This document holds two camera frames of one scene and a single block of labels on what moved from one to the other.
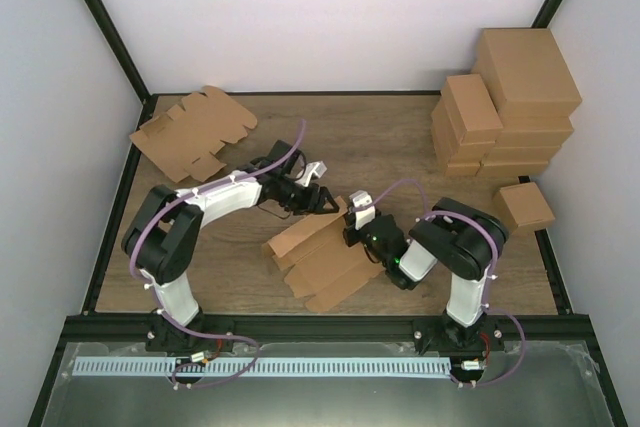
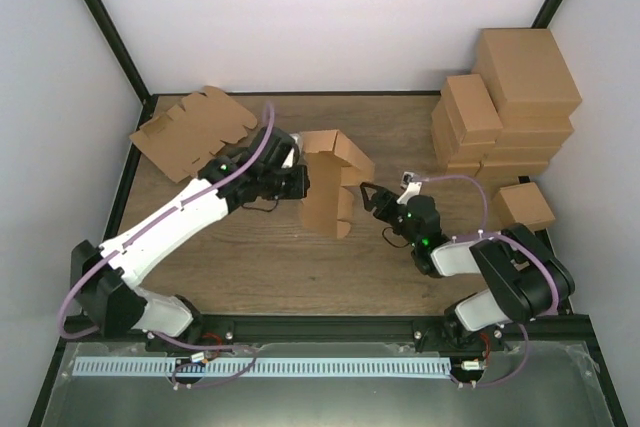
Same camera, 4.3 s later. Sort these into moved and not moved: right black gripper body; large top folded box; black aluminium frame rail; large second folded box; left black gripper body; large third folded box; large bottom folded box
Moved: left black gripper body; right black gripper body
Not moved: large third folded box; large second folded box; black aluminium frame rail; large bottom folded box; large top folded box
